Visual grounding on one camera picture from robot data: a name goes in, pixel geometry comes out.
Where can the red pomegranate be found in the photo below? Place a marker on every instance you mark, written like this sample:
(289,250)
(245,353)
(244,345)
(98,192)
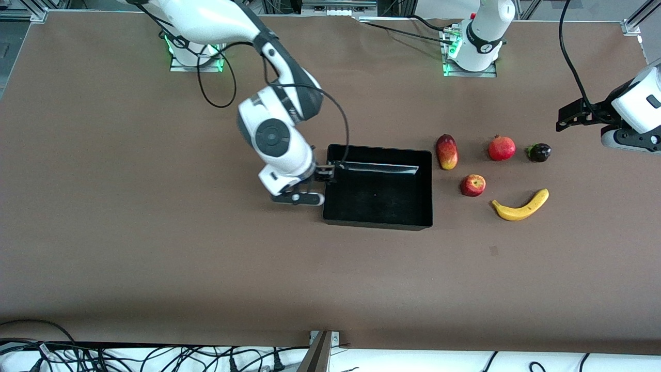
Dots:
(502,149)

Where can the yellow banana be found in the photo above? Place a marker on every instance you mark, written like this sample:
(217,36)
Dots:
(516,212)

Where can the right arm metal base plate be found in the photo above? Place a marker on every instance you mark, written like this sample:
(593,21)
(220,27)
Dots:
(196,68)

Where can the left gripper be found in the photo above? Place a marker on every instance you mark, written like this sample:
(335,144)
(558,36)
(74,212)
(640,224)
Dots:
(600,110)

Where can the aluminium frame profile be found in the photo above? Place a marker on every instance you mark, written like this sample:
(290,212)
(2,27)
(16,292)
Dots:
(31,13)
(632,26)

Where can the grey metal beam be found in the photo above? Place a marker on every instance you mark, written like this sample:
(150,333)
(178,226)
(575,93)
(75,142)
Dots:
(317,359)

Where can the red apple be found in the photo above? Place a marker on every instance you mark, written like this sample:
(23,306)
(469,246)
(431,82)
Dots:
(472,186)

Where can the black plastic box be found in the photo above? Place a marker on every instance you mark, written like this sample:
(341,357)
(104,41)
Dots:
(377,201)

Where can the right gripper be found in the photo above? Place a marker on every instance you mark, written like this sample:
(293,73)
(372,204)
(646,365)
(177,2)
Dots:
(321,172)

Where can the small metal bracket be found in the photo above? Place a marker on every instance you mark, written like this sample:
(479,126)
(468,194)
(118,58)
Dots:
(335,338)

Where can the grey power strip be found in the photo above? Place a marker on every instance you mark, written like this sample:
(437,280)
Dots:
(338,6)

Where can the dark purple eggplant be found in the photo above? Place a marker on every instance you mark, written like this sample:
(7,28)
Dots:
(540,153)

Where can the red yellow mango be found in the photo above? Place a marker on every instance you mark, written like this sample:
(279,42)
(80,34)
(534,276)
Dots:
(447,152)

